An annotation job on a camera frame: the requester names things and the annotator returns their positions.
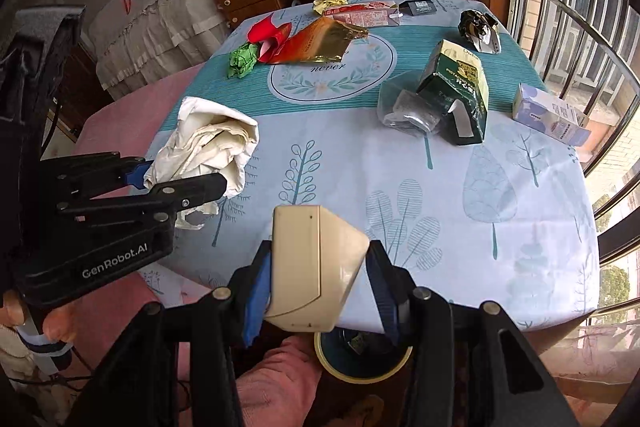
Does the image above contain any orange gold foil bag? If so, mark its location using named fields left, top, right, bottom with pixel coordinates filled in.
left=257, top=17, right=371, bottom=66

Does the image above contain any strawberry milk carton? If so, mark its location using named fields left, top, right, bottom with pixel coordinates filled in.
left=322, top=1, right=403, bottom=28

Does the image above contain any black gold wrapper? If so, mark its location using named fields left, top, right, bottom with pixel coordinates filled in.
left=458, top=9, right=502, bottom=55

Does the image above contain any round bin with yellow rim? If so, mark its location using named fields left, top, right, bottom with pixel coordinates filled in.
left=314, top=326, right=415, bottom=380

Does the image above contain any dark green carton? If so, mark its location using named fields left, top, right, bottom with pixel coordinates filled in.
left=416, top=40, right=488, bottom=145

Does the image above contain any red wrapper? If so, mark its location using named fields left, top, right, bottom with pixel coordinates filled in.
left=246, top=17, right=297, bottom=48

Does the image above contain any small black box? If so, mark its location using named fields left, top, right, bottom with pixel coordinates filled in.
left=398, top=0, right=438, bottom=16

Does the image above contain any pink cloth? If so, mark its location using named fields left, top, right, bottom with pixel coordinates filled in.
left=70, top=63, right=236, bottom=427

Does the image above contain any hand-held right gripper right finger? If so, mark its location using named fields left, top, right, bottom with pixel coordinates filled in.
left=366, top=239, right=583, bottom=427

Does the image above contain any person's left hand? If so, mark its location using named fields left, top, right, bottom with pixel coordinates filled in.
left=0, top=289, right=76, bottom=344

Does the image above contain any tree print tablecloth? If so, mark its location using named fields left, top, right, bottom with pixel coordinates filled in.
left=137, top=0, right=601, bottom=333

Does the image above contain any beige carton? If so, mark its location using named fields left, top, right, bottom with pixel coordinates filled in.
left=264, top=205, right=371, bottom=334

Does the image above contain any person's pink fleece clothing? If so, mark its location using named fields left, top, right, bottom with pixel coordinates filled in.
left=234, top=334, right=326, bottom=427

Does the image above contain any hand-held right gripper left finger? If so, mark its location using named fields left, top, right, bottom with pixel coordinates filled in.
left=65, top=241, right=273, bottom=427

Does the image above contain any white bag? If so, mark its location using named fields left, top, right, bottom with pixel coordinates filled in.
left=144, top=96, right=260, bottom=230

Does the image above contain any green paper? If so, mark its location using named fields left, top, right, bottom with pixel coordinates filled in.
left=228, top=41, right=261, bottom=80

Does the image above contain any floral pink curtain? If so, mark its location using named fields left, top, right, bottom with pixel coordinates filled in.
left=537, top=307, right=640, bottom=413

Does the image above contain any white purple carton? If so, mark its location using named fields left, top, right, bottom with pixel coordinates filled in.
left=512, top=83, right=592, bottom=146

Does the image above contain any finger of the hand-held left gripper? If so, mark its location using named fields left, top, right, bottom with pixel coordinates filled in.
left=40, top=151, right=155, bottom=204
left=56, top=172, right=228, bottom=229

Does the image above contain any white lace dust cover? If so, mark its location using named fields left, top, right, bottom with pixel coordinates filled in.
left=87, top=0, right=231, bottom=100

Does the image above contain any clear plastic bag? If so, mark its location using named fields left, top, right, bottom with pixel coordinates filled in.
left=377, top=83, right=443, bottom=138

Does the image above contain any black cable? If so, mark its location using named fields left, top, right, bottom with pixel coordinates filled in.
left=0, top=369, right=93, bottom=390

